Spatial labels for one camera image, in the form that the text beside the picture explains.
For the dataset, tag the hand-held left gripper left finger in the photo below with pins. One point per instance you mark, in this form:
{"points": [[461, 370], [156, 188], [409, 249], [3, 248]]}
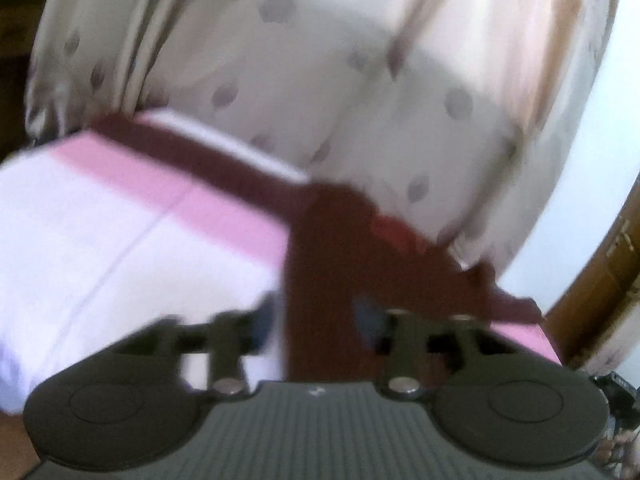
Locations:
{"points": [[260, 322]]}

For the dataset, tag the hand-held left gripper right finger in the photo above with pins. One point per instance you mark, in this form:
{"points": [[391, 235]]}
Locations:
{"points": [[367, 321]]}

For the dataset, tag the dark red garment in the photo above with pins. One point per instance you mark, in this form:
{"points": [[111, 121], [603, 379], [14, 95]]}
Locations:
{"points": [[325, 260]]}

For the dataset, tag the pink checked bedsheet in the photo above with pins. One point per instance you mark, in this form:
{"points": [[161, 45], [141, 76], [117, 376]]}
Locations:
{"points": [[100, 235]]}

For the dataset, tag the leaf print curtain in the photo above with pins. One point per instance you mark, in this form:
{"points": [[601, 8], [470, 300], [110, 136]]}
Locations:
{"points": [[300, 85]]}

